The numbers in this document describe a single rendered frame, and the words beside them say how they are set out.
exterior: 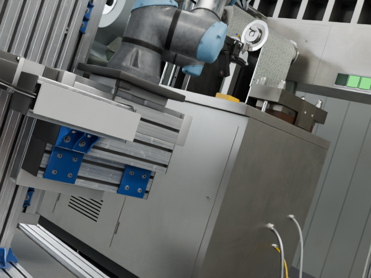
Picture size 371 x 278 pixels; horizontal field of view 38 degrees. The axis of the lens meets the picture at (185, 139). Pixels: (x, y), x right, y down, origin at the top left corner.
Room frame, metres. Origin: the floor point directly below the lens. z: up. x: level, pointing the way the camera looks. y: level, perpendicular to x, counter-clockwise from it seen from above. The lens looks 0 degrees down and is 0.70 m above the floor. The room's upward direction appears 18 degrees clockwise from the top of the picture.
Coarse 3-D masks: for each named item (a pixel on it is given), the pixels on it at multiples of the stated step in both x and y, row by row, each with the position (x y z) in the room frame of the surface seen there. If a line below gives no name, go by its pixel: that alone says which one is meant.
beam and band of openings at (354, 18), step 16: (256, 0) 2.94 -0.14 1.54; (272, 0) 2.96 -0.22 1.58; (288, 0) 2.85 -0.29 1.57; (304, 0) 2.73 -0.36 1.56; (320, 0) 2.71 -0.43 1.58; (336, 0) 2.61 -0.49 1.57; (352, 0) 2.56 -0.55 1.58; (368, 0) 2.50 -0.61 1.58; (272, 16) 2.93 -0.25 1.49; (288, 16) 2.86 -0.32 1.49; (304, 16) 2.72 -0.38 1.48; (320, 16) 2.73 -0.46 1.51; (336, 16) 2.64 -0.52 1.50; (352, 16) 2.61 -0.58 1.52; (368, 16) 2.55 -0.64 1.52
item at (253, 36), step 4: (256, 28) 2.43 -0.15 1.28; (248, 32) 2.45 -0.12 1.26; (252, 32) 2.44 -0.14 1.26; (256, 32) 2.42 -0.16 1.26; (260, 32) 2.42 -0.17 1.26; (248, 36) 2.45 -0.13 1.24; (252, 36) 2.44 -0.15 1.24; (256, 36) 2.42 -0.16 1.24; (260, 36) 2.42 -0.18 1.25; (248, 40) 2.44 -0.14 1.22; (252, 40) 2.43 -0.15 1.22; (256, 40) 2.43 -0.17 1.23
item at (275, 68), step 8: (264, 48) 2.42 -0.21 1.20; (264, 56) 2.43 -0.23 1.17; (272, 56) 2.47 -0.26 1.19; (264, 64) 2.45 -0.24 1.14; (272, 64) 2.49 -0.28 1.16; (280, 64) 2.53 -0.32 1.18; (288, 64) 2.57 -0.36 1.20; (256, 72) 2.42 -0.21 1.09; (264, 72) 2.46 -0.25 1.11; (272, 72) 2.50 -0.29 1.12; (280, 72) 2.54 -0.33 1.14; (256, 80) 2.43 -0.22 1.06; (272, 80) 2.51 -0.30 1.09; (280, 80) 2.56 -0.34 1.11
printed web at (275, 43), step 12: (240, 12) 2.63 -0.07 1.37; (240, 24) 2.63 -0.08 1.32; (240, 36) 2.65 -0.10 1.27; (276, 36) 2.47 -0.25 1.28; (276, 48) 2.48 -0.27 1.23; (288, 48) 2.54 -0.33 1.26; (216, 60) 2.78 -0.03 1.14; (252, 60) 2.57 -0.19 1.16; (288, 60) 2.56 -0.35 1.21; (204, 72) 2.74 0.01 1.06; (216, 72) 2.80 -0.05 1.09; (192, 84) 2.70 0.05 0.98; (204, 84) 2.76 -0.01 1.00; (216, 84) 2.82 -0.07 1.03
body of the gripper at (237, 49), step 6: (228, 36) 2.22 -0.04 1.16; (228, 42) 2.22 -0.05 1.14; (234, 42) 2.26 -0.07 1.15; (240, 42) 2.25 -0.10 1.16; (222, 48) 2.19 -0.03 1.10; (228, 48) 2.24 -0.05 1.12; (234, 48) 2.23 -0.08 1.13; (240, 48) 2.27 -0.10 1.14; (234, 54) 2.24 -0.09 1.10; (234, 60) 2.26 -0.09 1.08
